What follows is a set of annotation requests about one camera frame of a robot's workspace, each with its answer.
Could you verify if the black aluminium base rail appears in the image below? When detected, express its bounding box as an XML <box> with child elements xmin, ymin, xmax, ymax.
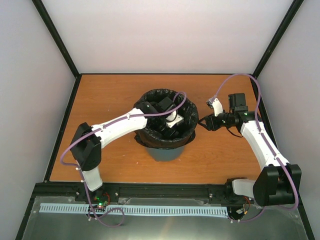
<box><xmin>31</xmin><ymin>182</ymin><xmax>249</xmax><ymax>206</ymax></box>

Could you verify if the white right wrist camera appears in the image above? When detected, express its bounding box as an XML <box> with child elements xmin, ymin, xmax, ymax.
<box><xmin>206</xmin><ymin>97</ymin><xmax>224</xmax><ymax>117</ymax></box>

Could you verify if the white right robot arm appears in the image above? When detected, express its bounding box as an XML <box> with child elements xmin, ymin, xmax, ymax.
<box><xmin>198</xmin><ymin>93</ymin><xmax>302</xmax><ymax>208</ymax></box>

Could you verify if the black left frame post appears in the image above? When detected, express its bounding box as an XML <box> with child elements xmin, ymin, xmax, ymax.
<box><xmin>31</xmin><ymin>0</ymin><xmax>81</xmax><ymax>79</ymax></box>

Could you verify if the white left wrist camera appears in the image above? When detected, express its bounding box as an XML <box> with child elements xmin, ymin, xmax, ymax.
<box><xmin>165</xmin><ymin>111</ymin><xmax>184</xmax><ymax>129</ymax></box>

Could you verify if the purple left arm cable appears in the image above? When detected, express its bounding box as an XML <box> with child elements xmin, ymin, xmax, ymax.
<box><xmin>60</xmin><ymin>91</ymin><xmax>188</xmax><ymax>206</ymax></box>

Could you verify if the green lit circuit board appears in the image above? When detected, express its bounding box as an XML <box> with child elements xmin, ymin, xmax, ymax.
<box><xmin>95</xmin><ymin>192</ymin><xmax>111</xmax><ymax>208</ymax></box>

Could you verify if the black plastic trash bag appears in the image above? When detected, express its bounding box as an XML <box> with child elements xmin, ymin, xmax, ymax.
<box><xmin>133</xmin><ymin>88</ymin><xmax>199</xmax><ymax>149</ymax></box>

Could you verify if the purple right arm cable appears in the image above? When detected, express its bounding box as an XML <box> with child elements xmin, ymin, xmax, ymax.
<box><xmin>207</xmin><ymin>72</ymin><xmax>300</xmax><ymax>211</ymax></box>

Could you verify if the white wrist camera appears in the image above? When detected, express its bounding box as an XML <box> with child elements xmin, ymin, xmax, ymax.
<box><xmin>165</xmin><ymin>111</ymin><xmax>184</xmax><ymax>129</ymax></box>
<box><xmin>206</xmin><ymin>97</ymin><xmax>224</xmax><ymax>117</ymax></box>

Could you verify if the light blue slotted cable duct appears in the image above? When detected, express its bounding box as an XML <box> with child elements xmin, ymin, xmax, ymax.
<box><xmin>38</xmin><ymin>203</ymin><xmax>228</xmax><ymax>218</ymax></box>

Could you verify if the black right frame post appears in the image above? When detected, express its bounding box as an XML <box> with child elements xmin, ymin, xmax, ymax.
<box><xmin>252</xmin><ymin>0</ymin><xmax>304</xmax><ymax>79</ymax></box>

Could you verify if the teal plastic trash bin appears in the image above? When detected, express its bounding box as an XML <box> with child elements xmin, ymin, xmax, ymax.
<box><xmin>145</xmin><ymin>146</ymin><xmax>185</xmax><ymax>162</ymax></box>

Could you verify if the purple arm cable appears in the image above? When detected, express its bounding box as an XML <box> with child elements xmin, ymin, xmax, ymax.
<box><xmin>60</xmin><ymin>91</ymin><xmax>188</xmax><ymax>206</ymax></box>
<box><xmin>207</xmin><ymin>72</ymin><xmax>300</xmax><ymax>211</ymax></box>

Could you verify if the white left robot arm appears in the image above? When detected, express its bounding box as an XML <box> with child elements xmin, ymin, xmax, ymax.
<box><xmin>70</xmin><ymin>97</ymin><xmax>184</xmax><ymax>202</ymax></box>

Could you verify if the black frame post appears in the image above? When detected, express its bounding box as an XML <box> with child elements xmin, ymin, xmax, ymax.
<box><xmin>31</xmin><ymin>0</ymin><xmax>81</xmax><ymax>79</ymax></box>
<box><xmin>252</xmin><ymin>0</ymin><xmax>304</xmax><ymax>79</ymax></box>

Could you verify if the purple loose base cable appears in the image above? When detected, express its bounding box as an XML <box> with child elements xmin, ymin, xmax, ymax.
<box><xmin>84</xmin><ymin>203</ymin><xmax>126</xmax><ymax>228</ymax></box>

